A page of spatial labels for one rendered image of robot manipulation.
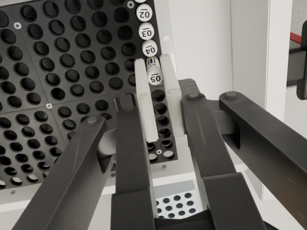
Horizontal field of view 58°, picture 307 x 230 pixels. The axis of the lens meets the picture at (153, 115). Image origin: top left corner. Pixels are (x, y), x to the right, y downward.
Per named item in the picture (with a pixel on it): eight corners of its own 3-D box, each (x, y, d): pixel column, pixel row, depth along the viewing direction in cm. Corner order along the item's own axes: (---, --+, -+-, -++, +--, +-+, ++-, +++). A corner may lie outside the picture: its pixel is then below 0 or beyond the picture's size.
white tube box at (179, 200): (191, 174, 49) (195, 189, 46) (199, 206, 53) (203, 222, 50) (124, 190, 50) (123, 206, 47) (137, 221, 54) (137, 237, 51)
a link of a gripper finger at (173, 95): (167, 92, 15) (181, 90, 15) (159, 54, 21) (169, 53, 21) (174, 138, 16) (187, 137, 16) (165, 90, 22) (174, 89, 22)
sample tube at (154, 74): (144, 54, 25) (145, 71, 21) (157, 51, 25) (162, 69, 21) (146, 67, 25) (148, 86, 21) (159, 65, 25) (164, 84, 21)
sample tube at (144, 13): (135, -2, 25) (135, 5, 21) (149, -2, 25) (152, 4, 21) (136, 13, 26) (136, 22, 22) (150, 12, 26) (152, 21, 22)
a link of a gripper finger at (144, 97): (159, 141, 16) (146, 143, 16) (150, 93, 22) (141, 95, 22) (150, 96, 15) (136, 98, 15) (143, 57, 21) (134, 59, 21)
